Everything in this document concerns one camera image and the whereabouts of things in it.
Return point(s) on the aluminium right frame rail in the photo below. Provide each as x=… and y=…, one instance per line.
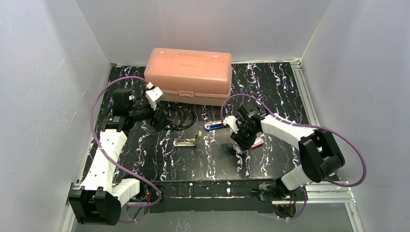
x=296, y=66

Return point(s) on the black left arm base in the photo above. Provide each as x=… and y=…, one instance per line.
x=144, y=193

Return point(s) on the aluminium frame rail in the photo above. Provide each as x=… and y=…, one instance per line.
x=323, y=192
x=296, y=66

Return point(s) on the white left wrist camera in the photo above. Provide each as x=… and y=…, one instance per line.
x=154, y=95

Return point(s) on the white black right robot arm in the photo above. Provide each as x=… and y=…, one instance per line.
x=319, y=153

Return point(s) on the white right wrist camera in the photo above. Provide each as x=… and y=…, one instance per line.
x=231, y=122

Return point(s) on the red white staple box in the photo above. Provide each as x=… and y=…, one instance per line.
x=258, y=143

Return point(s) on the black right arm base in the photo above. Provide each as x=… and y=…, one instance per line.
x=271, y=192

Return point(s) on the aluminium front frame rail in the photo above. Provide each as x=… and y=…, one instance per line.
x=323, y=192

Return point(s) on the black marble pattern mat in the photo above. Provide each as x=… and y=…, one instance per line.
x=153, y=155

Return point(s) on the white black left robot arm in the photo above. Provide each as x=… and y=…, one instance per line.
x=98, y=201

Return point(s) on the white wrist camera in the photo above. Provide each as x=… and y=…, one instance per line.
x=231, y=122
x=154, y=95

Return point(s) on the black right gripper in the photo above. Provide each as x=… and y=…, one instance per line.
x=244, y=138

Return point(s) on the pink translucent plastic storage box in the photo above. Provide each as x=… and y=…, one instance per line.
x=190, y=76

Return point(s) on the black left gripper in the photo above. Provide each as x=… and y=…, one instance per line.
x=159, y=118

